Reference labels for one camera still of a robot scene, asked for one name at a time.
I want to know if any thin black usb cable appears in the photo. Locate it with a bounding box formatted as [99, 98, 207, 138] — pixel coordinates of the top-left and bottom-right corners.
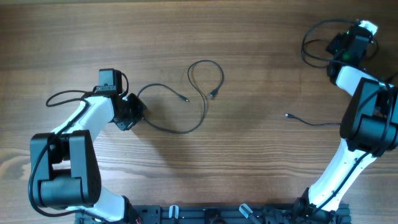
[303, 39, 379, 69]

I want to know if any thick black usb cable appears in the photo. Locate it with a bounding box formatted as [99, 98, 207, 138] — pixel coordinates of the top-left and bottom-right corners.
[136, 59, 225, 135]

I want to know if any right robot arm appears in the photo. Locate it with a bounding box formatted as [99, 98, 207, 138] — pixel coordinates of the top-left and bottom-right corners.
[292, 21, 397, 223]

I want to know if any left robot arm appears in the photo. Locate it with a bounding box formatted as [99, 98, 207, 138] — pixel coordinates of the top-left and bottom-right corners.
[28, 68, 146, 223]

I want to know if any right camera black cable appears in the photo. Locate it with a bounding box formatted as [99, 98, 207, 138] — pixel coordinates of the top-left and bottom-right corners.
[300, 19, 396, 215]

